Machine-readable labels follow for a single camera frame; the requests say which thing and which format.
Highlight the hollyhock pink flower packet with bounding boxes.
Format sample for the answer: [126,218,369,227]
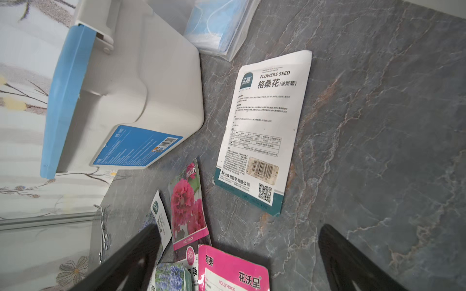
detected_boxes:
[168,160,211,291]

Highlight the metal scissor tongs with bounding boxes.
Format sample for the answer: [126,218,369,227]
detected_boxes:
[93,204,110,264]

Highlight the white cosmos seed packet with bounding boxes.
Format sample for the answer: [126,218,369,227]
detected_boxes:
[214,50,313,217]

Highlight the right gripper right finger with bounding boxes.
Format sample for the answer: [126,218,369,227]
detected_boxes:
[318,224,406,291]

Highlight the clear bag of masks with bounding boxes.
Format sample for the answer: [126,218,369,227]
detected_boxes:
[184,0,260,62]

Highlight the blue lid storage box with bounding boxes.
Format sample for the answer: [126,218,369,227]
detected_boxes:
[40,1,205,179]

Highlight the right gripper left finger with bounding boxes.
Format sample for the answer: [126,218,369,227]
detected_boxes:
[72,224,161,291]

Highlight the pink back seed packet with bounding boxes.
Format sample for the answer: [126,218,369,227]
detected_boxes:
[198,245,270,291]

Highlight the lavender seed packet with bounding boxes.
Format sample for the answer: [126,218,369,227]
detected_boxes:
[140,191,172,264]
[147,263,192,291]

